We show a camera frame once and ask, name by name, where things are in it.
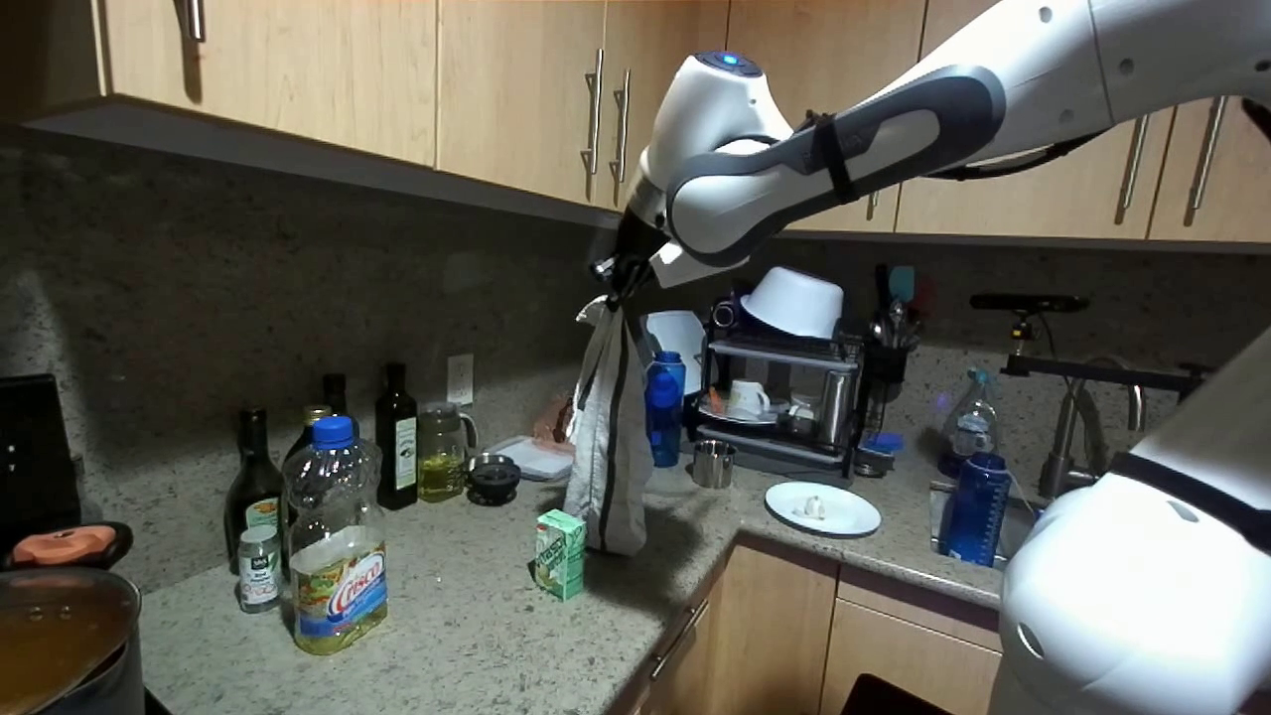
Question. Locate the small green carton box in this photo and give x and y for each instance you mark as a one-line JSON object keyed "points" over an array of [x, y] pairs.
{"points": [[562, 559]]}

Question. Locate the small blue cup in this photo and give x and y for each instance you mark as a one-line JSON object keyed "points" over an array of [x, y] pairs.
{"points": [[878, 455]]}

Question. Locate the black dish rack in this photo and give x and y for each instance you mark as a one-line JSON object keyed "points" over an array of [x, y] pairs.
{"points": [[821, 397]]}

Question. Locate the metal cooking pot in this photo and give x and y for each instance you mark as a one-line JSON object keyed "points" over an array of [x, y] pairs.
{"points": [[64, 647]]}

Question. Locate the white wall outlet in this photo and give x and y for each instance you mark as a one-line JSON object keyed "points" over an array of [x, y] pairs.
{"points": [[457, 377]]}

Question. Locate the glass jar yellow liquid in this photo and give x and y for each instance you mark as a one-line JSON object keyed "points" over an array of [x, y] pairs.
{"points": [[441, 455]]}

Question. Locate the black kitchen appliance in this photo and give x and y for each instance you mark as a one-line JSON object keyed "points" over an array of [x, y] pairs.
{"points": [[35, 458]]}

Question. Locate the white mug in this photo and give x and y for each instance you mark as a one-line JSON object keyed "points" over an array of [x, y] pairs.
{"points": [[748, 402]]}

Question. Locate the small metal cup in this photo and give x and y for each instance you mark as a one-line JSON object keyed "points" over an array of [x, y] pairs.
{"points": [[711, 463]]}

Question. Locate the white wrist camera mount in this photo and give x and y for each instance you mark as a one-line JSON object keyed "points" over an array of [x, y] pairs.
{"points": [[685, 262]]}

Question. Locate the white towel with dark stripe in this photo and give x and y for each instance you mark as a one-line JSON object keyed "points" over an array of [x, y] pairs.
{"points": [[609, 438]]}

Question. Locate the blue water bottle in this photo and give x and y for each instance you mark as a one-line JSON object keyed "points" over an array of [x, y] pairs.
{"points": [[665, 410]]}

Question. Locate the white flat tray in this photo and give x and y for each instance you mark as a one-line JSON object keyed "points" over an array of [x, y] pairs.
{"points": [[529, 458]]}

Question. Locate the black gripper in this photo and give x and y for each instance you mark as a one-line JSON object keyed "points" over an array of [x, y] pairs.
{"points": [[637, 254]]}

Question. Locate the blue soap container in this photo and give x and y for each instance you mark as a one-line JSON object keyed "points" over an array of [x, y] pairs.
{"points": [[975, 508]]}

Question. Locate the metal sink faucet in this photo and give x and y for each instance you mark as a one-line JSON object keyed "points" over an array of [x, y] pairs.
{"points": [[1067, 438]]}

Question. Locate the dark utensil holder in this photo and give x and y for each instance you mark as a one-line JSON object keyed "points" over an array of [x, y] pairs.
{"points": [[890, 347]]}

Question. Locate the white bowl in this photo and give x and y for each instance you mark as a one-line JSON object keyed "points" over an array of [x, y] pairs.
{"points": [[796, 302]]}

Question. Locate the small black bowl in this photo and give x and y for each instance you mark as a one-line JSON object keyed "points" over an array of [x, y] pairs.
{"points": [[494, 478]]}

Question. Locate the small jar white lid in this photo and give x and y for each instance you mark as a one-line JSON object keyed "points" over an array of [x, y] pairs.
{"points": [[261, 571]]}

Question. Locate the white round plate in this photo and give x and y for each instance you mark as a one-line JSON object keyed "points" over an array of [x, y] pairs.
{"points": [[825, 508]]}

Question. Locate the dark wine bottle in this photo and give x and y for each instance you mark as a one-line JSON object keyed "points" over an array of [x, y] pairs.
{"points": [[251, 478]]}

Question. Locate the white pitcher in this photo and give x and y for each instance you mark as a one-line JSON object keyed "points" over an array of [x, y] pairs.
{"points": [[681, 330]]}

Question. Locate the large oil bottle blue cap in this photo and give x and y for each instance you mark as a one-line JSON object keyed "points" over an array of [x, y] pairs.
{"points": [[337, 543]]}

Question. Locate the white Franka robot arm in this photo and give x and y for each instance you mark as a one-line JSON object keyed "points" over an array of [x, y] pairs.
{"points": [[1124, 608]]}

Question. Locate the dark olive oil bottle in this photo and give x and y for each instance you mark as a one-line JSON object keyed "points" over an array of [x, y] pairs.
{"points": [[396, 443]]}

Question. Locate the pink food package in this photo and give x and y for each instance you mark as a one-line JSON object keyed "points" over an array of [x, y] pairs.
{"points": [[554, 421]]}

